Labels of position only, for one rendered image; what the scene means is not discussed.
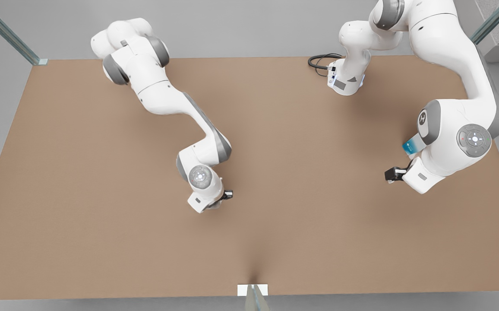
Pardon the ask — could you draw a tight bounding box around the black cable loop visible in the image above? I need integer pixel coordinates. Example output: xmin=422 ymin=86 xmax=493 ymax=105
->
xmin=308 ymin=53 xmax=343 ymax=78

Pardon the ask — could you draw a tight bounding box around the blue teal box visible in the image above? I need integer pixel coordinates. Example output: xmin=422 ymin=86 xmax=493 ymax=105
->
xmin=402 ymin=134 xmax=426 ymax=157

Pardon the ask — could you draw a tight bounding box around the silver frame post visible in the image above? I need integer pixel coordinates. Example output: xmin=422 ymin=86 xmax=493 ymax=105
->
xmin=237 ymin=284 xmax=270 ymax=311
xmin=470 ymin=0 xmax=499 ymax=45
xmin=0 ymin=0 xmax=48 ymax=66

